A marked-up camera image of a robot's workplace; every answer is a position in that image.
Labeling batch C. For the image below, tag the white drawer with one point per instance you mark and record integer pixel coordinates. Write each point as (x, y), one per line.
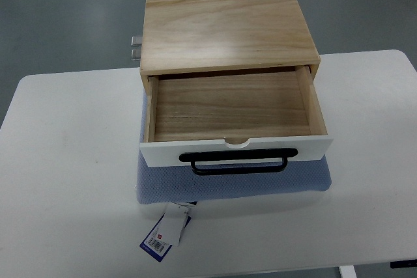
(234, 106)

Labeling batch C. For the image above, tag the black metal drawer handle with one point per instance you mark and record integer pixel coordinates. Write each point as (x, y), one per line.
(239, 155)

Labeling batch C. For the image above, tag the wooden drawer cabinet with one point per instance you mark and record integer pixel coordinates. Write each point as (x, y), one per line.
(188, 36)

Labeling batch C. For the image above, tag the blue mesh cushion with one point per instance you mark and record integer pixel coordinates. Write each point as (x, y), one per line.
(162, 177)

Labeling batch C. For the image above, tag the lower metal clamp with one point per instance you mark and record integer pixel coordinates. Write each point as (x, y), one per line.
(136, 54)

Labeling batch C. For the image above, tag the metal clamp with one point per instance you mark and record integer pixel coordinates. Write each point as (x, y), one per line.
(136, 54)
(136, 41)

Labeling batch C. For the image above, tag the upper metal clamp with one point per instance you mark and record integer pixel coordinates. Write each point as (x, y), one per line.
(136, 41)

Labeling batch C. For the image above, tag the blue white product tag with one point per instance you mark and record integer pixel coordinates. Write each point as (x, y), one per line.
(168, 230)

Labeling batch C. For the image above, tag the white table leg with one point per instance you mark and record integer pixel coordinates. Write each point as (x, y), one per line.
(347, 272)

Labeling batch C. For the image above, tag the black table control panel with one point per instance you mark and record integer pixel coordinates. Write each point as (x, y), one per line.
(403, 264)

